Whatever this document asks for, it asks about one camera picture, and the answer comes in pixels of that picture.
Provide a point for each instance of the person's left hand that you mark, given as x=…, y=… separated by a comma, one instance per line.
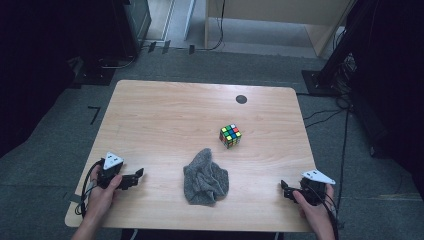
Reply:
x=100, y=200

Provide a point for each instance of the light wooden furniture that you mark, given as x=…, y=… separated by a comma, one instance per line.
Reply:
x=266, y=8

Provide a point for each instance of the black angled tape mark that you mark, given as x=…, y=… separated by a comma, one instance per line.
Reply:
x=95, y=115

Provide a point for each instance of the person's right hand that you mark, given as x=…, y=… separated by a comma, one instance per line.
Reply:
x=318, y=216

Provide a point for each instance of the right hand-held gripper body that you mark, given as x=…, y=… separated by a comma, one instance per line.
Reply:
x=315, y=191

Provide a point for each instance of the black flat stand base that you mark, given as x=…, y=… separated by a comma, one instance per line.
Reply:
x=95, y=75

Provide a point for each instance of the black cabinet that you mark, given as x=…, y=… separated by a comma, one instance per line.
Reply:
x=133, y=23

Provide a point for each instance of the black round table grommet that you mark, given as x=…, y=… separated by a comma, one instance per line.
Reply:
x=241, y=99

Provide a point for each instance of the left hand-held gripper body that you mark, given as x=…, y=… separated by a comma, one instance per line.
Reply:
x=111, y=173

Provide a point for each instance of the multicoloured puzzle cube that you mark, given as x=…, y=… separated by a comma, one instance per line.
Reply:
x=230, y=136

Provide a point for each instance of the short black floor tape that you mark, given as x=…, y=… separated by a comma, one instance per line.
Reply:
x=191, y=49
x=166, y=46
x=152, y=46

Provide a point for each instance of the grey tape strip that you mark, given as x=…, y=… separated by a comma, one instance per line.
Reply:
x=71, y=197

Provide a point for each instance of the grey fuzzy cloth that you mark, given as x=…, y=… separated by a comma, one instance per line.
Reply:
x=205, y=180

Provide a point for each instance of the black metal stand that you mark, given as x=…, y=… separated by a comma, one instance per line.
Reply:
x=321, y=83

